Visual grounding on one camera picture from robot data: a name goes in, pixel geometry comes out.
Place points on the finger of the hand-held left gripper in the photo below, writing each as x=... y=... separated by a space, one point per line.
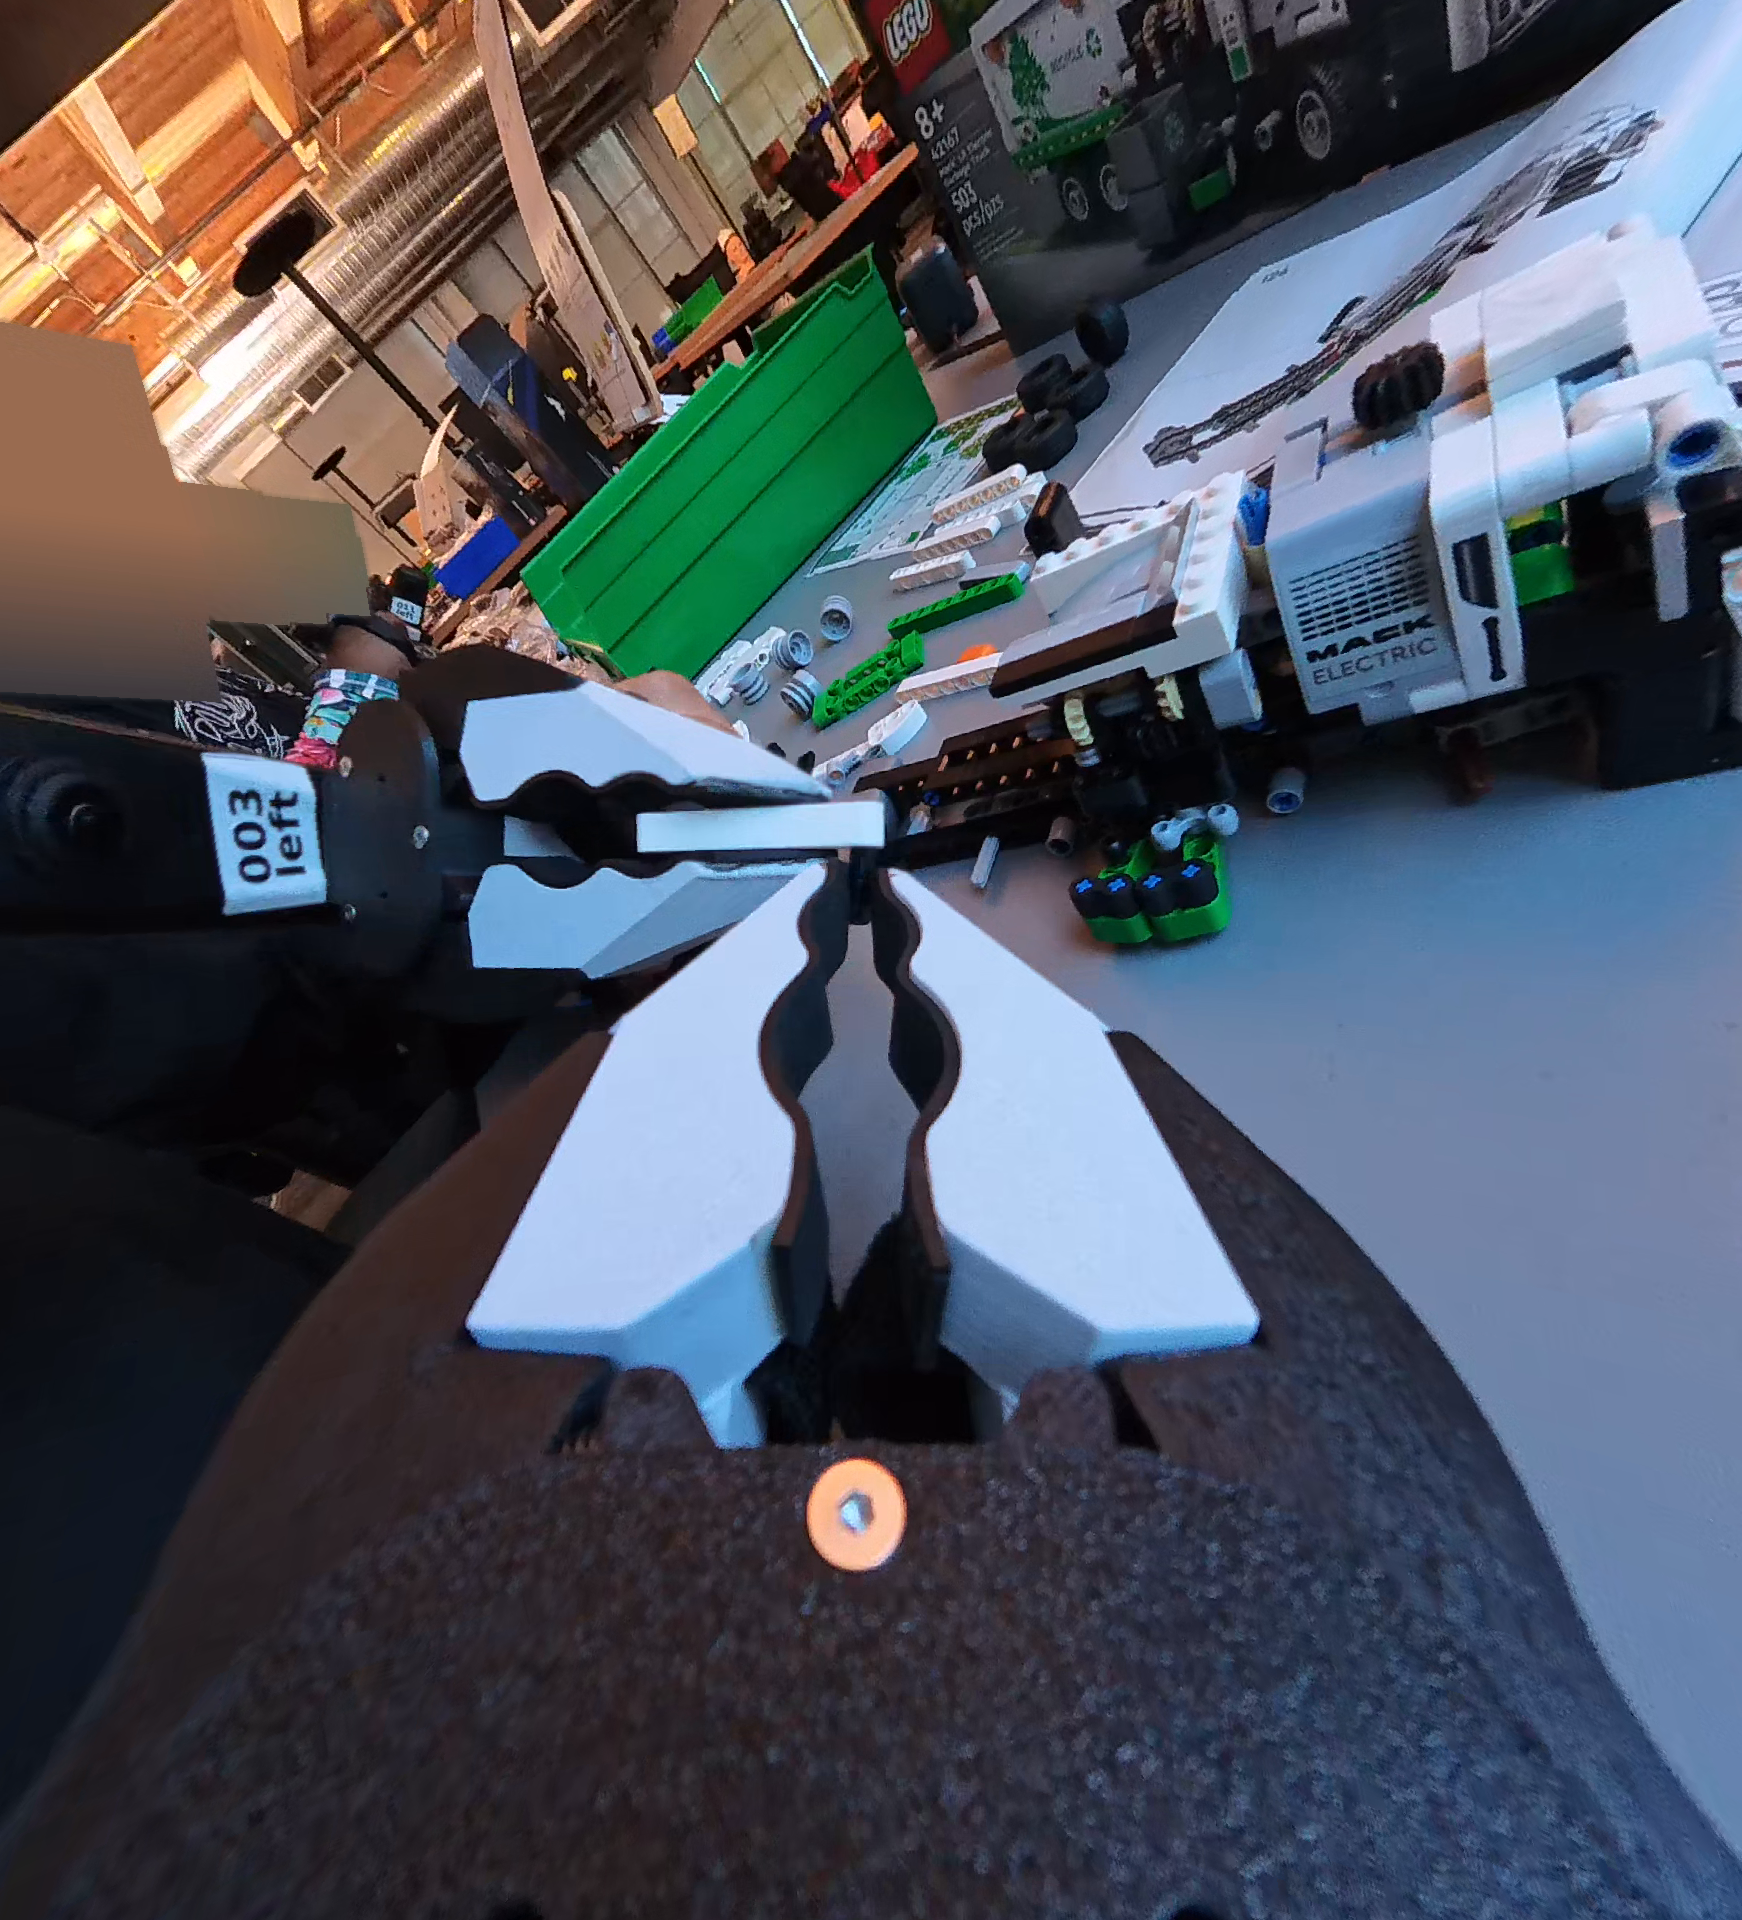
x=616 y=735
x=587 y=931

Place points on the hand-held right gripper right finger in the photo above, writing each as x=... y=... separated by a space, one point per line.
x=1080 y=1200

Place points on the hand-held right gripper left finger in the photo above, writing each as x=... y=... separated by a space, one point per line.
x=647 y=1184

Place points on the thin white lego plate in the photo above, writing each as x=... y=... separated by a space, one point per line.
x=766 y=829

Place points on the black lego pin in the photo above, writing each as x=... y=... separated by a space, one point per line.
x=861 y=889

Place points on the person's left forearm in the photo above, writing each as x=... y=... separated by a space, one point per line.
x=211 y=1051

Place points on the white lego connector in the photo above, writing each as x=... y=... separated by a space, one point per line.
x=898 y=732
x=737 y=672

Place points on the grey lego hub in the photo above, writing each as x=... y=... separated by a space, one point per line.
x=793 y=650
x=840 y=615
x=804 y=699

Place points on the white lego axle pin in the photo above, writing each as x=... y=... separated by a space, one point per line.
x=984 y=864

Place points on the green lego beam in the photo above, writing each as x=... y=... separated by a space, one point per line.
x=957 y=600

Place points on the grey blue lego connector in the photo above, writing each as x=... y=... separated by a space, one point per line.
x=1287 y=791

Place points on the black lego tyre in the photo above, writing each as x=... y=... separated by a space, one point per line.
x=1101 y=332
x=1009 y=447
x=1086 y=391
x=1045 y=387
x=1050 y=437

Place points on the black lego brick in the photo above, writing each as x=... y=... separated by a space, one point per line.
x=1054 y=518

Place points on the black lego set box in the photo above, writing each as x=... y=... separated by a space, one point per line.
x=1020 y=254

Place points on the white lego truck model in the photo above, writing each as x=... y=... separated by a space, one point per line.
x=1367 y=600

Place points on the lego instruction booklet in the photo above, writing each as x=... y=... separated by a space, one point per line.
x=1260 y=375

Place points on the clear plastic bags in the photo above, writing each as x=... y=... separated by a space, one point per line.
x=511 y=622

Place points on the small blue bin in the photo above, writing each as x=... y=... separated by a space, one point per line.
x=469 y=567

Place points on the green plastic bin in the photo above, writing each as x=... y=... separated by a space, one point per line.
x=721 y=494

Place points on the dark blue box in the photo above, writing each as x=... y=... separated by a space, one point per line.
x=511 y=405

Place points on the green white sticker sheet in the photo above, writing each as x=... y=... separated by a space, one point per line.
x=887 y=518

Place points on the dark grey container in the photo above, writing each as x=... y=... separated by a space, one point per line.
x=939 y=300

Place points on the background wooden desk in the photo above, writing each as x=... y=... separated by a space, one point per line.
x=810 y=224

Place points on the white curved stand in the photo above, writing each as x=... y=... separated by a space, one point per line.
x=526 y=181

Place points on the black stand lamp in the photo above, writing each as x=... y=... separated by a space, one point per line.
x=279 y=248

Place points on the person's black top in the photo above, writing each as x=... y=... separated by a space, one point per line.
x=61 y=1501

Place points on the green lego frame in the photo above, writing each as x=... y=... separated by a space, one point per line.
x=868 y=680

